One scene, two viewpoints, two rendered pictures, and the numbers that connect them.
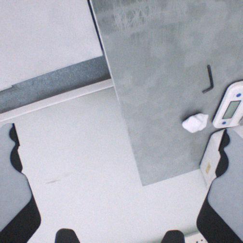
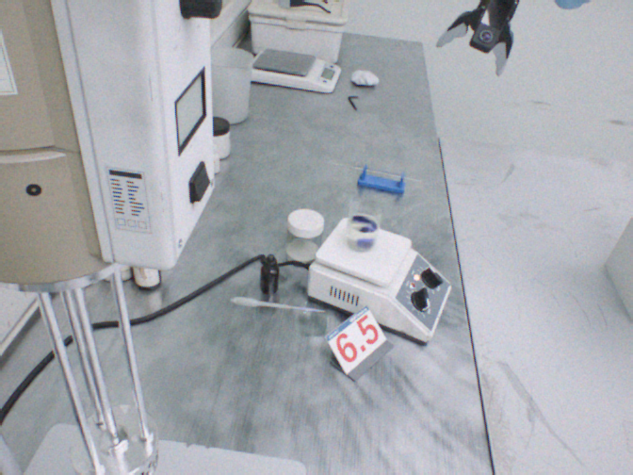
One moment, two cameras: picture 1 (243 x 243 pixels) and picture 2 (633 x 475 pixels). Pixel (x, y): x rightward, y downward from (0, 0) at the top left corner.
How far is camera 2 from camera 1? 1.13 m
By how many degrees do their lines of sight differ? 2
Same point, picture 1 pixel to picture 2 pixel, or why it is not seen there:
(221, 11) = (351, 128)
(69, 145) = not seen: hidden behind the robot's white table
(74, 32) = (453, 147)
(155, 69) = (402, 121)
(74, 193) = (514, 73)
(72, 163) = (499, 117)
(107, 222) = not seen: hidden behind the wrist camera
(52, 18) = (464, 155)
